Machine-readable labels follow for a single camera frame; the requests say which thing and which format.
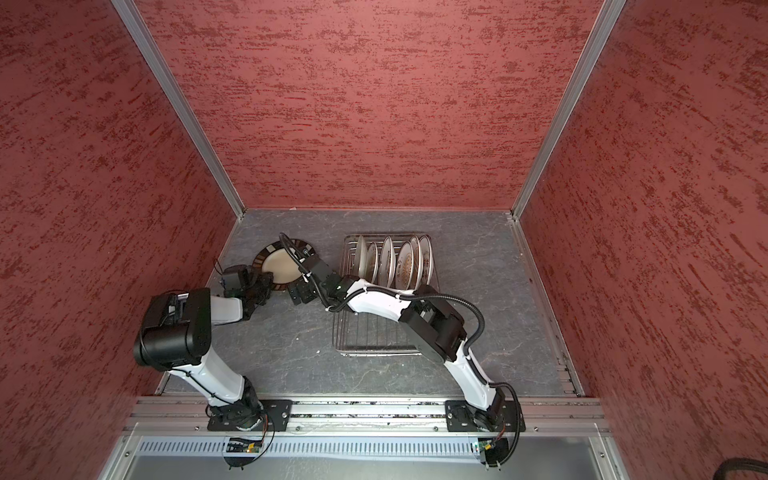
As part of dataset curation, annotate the dark rimmed patterned plate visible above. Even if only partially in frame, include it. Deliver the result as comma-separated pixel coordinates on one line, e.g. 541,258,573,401
251,241,302,291

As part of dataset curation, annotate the plain white plate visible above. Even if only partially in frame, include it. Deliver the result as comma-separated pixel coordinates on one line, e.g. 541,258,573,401
350,235,368,279

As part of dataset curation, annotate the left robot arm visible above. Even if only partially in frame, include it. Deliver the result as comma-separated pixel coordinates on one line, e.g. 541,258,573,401
133,265,274,431

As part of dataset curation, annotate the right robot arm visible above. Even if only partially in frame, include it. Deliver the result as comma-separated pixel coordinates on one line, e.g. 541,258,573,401
281,236,524,433

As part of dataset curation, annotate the small patterned plate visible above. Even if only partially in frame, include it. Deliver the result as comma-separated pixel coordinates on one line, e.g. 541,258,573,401
364,242,379,283

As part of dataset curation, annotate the red rimmed white plate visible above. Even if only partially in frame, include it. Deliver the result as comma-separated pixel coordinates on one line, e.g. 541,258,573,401
377,236,395,287

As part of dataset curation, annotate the orange patterned plate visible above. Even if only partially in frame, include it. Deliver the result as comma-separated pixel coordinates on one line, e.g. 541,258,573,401
395,236,420,290

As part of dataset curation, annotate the green rimmed patterned plate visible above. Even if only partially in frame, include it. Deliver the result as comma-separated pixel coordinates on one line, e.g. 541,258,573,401
419,235,434,286

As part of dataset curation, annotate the left corner aluminium profile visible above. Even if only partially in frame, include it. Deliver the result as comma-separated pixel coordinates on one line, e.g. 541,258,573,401
111,0,247,221

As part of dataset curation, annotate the corner aluminium profile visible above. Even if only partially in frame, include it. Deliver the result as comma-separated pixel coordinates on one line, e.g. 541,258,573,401
511,0,626,222
111,0,247,221

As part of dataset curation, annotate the right corner aluminium profile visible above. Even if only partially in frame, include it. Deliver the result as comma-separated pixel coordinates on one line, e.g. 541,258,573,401
511,0,626,222

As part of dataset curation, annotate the metal wire dish rack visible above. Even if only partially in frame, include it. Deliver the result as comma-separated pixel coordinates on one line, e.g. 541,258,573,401
332,232,438,356

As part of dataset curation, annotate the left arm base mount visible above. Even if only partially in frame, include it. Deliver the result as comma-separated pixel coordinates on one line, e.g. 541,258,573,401
207,399,293,433

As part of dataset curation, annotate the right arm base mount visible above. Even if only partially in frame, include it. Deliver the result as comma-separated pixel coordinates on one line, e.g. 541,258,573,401
444,400,527,433

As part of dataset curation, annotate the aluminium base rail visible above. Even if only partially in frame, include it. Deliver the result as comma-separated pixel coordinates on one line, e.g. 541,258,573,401
122,394,613,437

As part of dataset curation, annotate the black corrugated cable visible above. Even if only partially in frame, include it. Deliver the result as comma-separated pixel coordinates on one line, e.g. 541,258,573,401
712,457,768,480

